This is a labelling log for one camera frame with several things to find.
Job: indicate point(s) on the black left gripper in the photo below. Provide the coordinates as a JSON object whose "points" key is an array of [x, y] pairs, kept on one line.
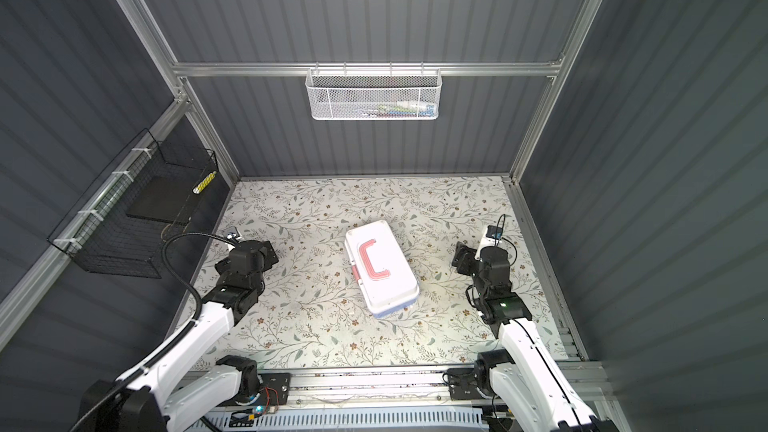
{"points": [[268, 255]]}

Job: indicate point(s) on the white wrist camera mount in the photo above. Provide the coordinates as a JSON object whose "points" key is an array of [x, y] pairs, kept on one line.
{"points": [[490, 237], [232, 234]]}

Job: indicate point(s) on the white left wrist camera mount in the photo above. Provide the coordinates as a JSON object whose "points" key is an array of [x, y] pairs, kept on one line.
{"points": [[232, 234]]}

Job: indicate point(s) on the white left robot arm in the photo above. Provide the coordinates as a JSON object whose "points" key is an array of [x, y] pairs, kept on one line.
{"points": [[149, 396]]}

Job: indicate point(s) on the white blue tool box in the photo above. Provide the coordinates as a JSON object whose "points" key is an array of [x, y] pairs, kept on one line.
{"points": [[388, 283]]}

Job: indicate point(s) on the white wire mesh basket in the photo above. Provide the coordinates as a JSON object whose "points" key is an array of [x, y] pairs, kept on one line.
{"points": [[370, 97]]}

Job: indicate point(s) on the black pad in basket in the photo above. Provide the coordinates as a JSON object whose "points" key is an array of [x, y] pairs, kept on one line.
{"points": [[165, 200]]}

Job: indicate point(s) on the black wire mesh basket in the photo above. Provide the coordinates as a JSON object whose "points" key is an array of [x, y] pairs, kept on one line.
{"points": [[98, 236]]}

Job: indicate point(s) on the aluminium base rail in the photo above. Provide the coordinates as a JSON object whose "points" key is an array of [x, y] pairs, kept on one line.
{"points": [[413, 385]]}

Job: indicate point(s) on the yellow tag in basket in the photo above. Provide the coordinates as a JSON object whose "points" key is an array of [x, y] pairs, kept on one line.
{"points": [[204, 183]]}

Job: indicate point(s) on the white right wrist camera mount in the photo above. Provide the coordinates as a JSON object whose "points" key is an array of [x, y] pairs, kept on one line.
{"points": [[490, 237]]}

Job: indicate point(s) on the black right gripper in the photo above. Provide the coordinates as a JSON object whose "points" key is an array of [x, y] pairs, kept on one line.
{"points": [[465, 258]]}

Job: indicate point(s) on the white ventilated cable duct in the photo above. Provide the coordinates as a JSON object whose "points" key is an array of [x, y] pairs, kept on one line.
{"points": [[421, 418]]}

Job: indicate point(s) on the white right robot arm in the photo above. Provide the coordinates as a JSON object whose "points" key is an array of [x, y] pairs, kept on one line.
{"points": [[522, 372]]}

